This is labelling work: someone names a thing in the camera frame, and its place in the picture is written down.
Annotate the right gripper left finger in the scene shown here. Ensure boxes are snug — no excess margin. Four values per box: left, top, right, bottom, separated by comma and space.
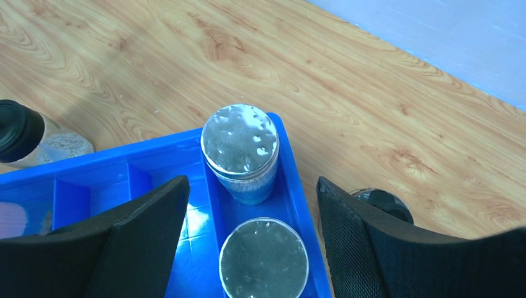
1, 175, 190, 297

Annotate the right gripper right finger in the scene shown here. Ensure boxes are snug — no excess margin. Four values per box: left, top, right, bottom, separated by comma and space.
316, 176, 525, 297

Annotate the black cap soy bottle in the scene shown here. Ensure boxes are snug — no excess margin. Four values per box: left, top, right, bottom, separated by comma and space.
349, 187, 414, 224

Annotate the silver lid millet jar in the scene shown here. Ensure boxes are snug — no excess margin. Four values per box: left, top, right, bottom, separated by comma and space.
218, 217, 310, 298

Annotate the pink lid spice jar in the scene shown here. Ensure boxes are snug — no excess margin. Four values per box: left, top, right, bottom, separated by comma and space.
0, 202, 28, 239

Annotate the silver lid blue label jar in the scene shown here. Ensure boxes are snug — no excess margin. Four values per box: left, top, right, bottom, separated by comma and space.
200, 104, 280, 205

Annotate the black lid jar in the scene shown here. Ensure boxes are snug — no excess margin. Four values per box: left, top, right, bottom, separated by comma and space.
1, 99, 95, 168

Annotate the blue divided plastic bin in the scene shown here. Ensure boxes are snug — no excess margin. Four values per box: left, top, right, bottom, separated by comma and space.
1, 114, 331, 297

